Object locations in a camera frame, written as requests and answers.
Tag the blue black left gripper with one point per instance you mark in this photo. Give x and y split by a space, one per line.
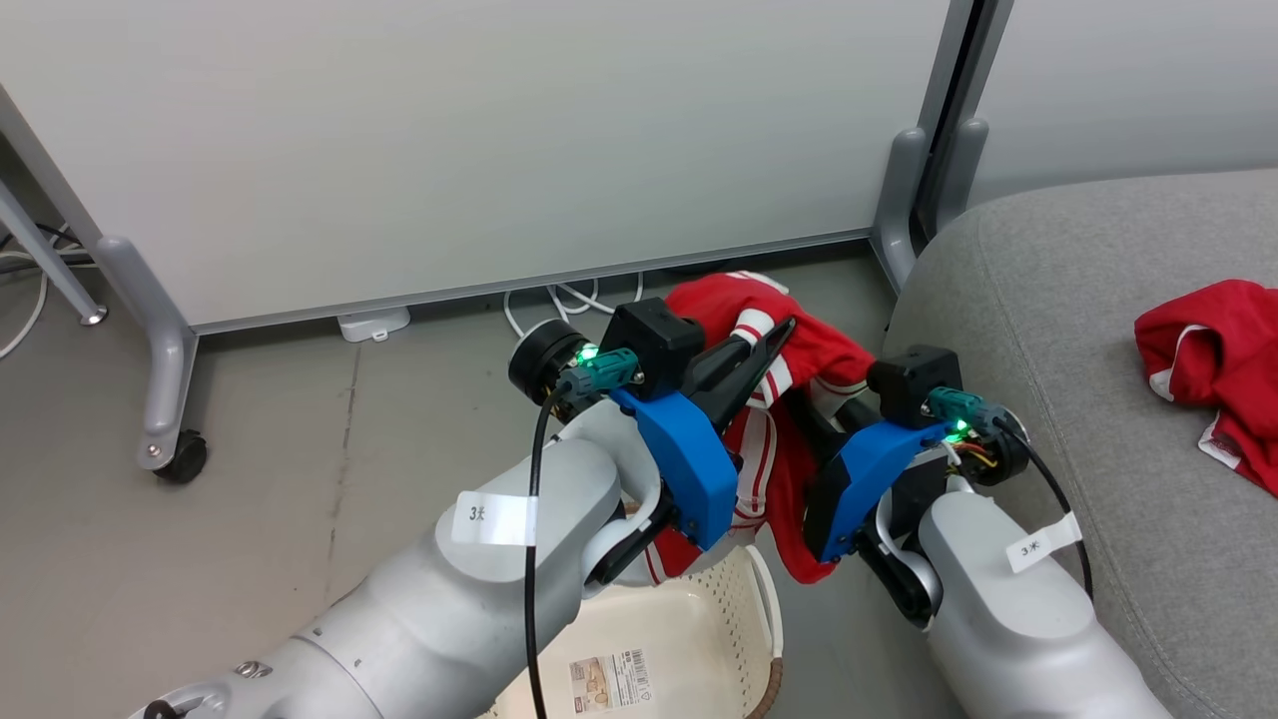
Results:
689 459

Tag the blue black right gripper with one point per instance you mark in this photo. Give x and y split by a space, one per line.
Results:
859 469

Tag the red garment with white stripes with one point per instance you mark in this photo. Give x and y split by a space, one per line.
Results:
799 350

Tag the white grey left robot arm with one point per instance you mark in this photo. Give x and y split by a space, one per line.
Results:
449 619

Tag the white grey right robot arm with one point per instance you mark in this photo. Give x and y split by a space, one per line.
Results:
1008 639

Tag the grey fabric sofa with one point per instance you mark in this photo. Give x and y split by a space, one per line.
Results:
1098 419

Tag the grey partition foot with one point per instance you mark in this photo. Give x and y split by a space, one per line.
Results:
963 170
901 200

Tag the beige perforated laundry basket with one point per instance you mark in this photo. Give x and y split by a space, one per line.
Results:
679 619

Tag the printed basket sticker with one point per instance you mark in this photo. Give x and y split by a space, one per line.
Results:
611 681

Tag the wide white partition panel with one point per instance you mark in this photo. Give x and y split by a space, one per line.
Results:
499 130

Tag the crumpled red garment white trim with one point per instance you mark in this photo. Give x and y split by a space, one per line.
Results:
1218 359

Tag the white plastic box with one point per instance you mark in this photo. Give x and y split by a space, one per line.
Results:
373 324

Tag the black caster wheel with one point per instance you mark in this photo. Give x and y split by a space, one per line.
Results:
185 457

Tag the table leg with caster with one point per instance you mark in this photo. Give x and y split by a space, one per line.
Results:
165 350

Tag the grey metal stand leg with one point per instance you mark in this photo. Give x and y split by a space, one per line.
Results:
50 255

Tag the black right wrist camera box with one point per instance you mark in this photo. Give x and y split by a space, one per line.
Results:
914 384

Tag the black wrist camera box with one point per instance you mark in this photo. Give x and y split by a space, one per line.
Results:
651 340
914 384

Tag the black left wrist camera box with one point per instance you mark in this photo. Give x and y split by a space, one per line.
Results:
651 340

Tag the teal right camera connector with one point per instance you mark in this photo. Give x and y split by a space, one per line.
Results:
963 409

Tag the teal camera connector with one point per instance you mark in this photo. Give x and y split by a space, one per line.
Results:
611 369
963 409

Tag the teal left camera connector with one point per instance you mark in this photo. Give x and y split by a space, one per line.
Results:
611 369

